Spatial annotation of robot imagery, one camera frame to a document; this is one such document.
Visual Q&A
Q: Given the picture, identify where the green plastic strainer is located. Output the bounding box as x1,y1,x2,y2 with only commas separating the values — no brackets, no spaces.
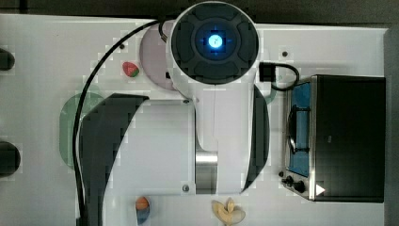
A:
59,92,104,169

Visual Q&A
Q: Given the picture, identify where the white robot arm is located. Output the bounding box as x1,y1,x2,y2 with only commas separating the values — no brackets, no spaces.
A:
79,1,269,226

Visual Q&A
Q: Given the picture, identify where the green cup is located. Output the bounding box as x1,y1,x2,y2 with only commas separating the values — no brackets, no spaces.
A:
263,86,277,104

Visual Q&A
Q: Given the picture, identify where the pink round plate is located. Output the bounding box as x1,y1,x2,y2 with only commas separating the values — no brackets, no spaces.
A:
139,24,175,91

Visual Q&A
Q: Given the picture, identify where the toy strawberry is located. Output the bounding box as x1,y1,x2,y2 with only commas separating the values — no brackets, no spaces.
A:
122,61,140,77

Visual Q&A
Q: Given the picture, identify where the peeled toy banana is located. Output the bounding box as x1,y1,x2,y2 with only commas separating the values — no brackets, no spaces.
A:
212,198,246,226

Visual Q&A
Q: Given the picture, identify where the orange and blue toy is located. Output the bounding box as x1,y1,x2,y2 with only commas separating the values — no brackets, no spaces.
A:
136,197,150,225

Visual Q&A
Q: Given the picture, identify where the black toaster oven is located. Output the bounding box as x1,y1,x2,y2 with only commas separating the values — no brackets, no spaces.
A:
279,74,386,203

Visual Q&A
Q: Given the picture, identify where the black knob lower left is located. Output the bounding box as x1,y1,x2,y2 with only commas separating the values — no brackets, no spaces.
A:
0,141,21,178

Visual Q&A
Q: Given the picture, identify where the black knob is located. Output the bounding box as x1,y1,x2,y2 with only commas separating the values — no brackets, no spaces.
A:
0,49,15,71
0,141,21,178

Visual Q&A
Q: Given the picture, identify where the black knob upper left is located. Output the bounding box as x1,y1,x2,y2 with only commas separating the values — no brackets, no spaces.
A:
0,49,15,71

